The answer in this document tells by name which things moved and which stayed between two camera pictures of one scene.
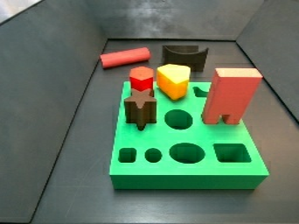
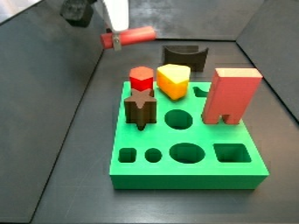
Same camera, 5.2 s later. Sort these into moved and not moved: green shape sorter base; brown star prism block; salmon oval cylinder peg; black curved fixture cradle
Moved: salmon oval cylinder peg
Not moved: brown star prism block; black curved fixture cradle; green shape sorter base
